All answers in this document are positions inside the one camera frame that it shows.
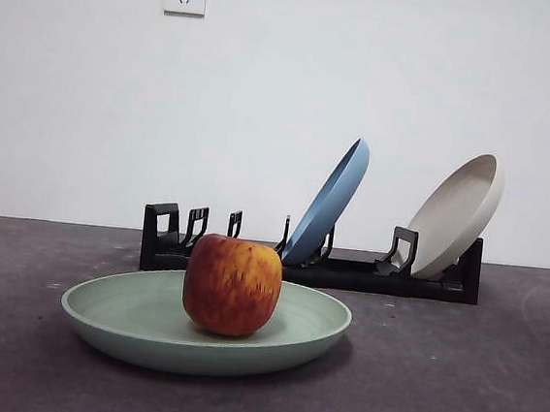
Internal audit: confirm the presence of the red yellow apple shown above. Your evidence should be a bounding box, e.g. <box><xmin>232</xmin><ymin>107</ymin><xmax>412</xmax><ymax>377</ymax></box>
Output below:
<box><xmin>178</xmin><ymin>230</ymin><xmax>286</xmax><ymax>342</ymax></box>

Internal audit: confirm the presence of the beige plate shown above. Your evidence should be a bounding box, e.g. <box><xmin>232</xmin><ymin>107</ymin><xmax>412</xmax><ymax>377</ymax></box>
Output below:
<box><xmin>401</xmin><ymin>145</ymin><xmax>508</xmax><ymax>288</ymax></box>

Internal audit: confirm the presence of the blue plate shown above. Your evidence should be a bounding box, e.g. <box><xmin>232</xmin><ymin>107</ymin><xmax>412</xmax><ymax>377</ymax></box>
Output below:
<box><xmin>280</xmin><ymin>131</ymin><xmax>373</xmax><ymax>273</ymax></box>

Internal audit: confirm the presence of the black plate rack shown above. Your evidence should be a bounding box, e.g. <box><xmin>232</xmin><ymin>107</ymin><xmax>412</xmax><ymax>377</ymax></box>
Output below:
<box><xmin>138</xmin><ymin>200</ymin><xmax>486</xmax><ymax>306</ymax></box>

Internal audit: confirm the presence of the green plate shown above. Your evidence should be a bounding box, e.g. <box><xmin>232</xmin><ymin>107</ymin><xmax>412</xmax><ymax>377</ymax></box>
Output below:
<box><xmin>54</xmin><ymin>257</ymin><xmax>357</xmax><ymax>390</ymax></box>

